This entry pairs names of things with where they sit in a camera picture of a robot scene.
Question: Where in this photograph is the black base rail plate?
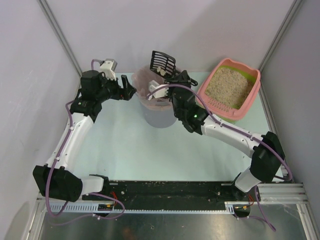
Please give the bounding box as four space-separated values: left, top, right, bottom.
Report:
82 180 249 213

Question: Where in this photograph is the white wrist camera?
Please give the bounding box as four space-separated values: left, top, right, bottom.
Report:
99 58 118 73
146 80 169 100

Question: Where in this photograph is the pink plastic bin liner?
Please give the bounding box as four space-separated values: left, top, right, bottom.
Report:
131 65 172 111

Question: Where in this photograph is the aluminium frame rail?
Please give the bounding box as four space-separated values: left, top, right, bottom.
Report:
49 181 308 217

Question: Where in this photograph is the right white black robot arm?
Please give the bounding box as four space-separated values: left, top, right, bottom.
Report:
164 70 285 200

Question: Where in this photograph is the black slotted litter scoop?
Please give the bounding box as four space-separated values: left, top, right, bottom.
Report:
149 50 181 79

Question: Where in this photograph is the grey trash bucket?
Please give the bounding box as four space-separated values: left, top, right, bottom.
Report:
140 99 177 129

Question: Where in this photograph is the litter clump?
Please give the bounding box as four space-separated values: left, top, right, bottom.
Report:
156 66 166 76

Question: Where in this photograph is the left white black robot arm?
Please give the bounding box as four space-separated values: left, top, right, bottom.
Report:
32 70 137 202

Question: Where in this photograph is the pink green litter box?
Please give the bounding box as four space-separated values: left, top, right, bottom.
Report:
197 58 261 123

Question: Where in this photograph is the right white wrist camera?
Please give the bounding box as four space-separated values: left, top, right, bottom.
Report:
146 80 169 100

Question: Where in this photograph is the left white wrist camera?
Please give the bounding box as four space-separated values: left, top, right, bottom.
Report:
99 58 118 73

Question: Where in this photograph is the beige cat litter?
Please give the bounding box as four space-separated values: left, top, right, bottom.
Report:
204 66 256 109

